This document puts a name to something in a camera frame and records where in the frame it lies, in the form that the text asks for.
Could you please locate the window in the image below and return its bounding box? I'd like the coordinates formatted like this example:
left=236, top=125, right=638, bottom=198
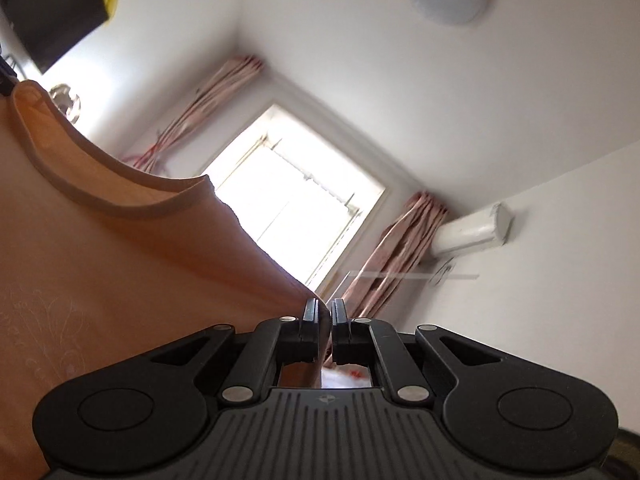
left=200, top=102, right=389, bottom=292

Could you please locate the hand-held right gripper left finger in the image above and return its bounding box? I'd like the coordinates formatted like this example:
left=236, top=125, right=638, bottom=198
left=150, top=297, right=321, bottom=404

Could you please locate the round desk fan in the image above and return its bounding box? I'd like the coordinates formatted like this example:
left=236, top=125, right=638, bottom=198
left=49, top=83, right=82, bottom=124

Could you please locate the beige long-sleeved shirt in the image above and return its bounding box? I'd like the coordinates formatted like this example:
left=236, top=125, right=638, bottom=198
left=0, top=79, right=333, bottom=480

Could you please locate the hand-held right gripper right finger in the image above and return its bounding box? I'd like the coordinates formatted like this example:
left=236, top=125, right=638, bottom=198
left=330, top=297, right=503, bottom=404

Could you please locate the black wall television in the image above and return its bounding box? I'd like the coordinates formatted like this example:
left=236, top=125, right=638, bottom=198
left=0, top=0, right=114, bottom=75

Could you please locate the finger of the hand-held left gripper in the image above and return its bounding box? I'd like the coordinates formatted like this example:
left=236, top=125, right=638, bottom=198
left=0, top=52, right=21, bottom=97

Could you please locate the white air conditioner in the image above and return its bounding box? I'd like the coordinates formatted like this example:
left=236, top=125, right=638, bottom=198
left=431, top=201, right=514, bottom=260

